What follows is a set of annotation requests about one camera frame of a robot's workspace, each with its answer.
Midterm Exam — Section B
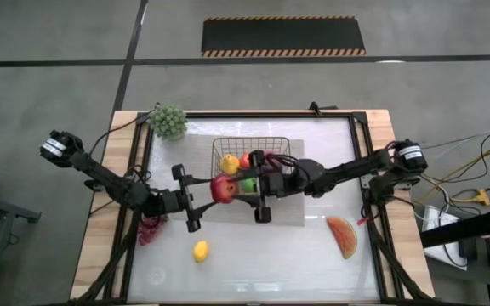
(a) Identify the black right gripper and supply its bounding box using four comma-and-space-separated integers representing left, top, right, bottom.
230, 148, 305, 224

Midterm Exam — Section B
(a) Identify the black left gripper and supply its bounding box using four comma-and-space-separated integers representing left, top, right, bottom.
157, 163, 220, 234

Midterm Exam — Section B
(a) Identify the green apple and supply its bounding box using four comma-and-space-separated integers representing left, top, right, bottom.
240, 177, 259, 195

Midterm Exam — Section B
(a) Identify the yellow pear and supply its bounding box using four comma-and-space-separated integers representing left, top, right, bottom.
219, 154, 241, 176

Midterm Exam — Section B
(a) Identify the silver wire basket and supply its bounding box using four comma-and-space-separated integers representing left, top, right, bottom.
210, 135, 293, 201

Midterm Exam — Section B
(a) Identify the yellow lemon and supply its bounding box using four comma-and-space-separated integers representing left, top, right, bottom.
192, 240, 210, 264

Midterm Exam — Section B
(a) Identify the purple grape bunch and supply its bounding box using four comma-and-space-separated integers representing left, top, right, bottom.
137, 214, 169, 247

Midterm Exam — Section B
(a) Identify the watermelon slice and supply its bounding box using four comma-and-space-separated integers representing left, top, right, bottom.
326, 215, 359, 260

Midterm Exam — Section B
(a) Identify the grey woven placemat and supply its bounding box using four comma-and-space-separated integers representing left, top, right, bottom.
171, 134, 306, 227

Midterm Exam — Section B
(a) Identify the green grape bunch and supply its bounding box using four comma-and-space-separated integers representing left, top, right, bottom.
148, 104, 190, 141

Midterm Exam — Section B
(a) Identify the black clamp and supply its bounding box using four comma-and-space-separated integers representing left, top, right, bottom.
308, 100, 339, 116

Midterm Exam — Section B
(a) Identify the black hazard-striped floor mat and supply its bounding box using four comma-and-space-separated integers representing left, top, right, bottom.
201, 15, 367, 58

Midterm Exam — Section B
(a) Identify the yellow power connector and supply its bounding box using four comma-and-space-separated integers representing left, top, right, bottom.
451, 189, 490, 207

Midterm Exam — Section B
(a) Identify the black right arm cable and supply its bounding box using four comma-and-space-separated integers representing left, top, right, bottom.
265, 152, 304, 171

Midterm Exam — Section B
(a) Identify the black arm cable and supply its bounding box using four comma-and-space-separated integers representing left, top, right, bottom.
123, 163, 155, 184
265, 152, 304, 171

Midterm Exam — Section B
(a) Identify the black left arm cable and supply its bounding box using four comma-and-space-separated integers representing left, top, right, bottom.
123, 163, 155, 184

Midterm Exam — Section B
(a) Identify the black aluminium table frame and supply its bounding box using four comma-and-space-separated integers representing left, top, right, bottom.
70, 110, 433, 305

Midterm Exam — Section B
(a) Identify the thin black cable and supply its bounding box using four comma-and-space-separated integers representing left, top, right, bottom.
88, 109, 157, 155

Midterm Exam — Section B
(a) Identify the grey cable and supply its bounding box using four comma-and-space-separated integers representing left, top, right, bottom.
423, 129, 490, 150

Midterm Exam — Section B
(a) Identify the yellow cable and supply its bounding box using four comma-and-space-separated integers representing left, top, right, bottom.
414, 144, 490, 205

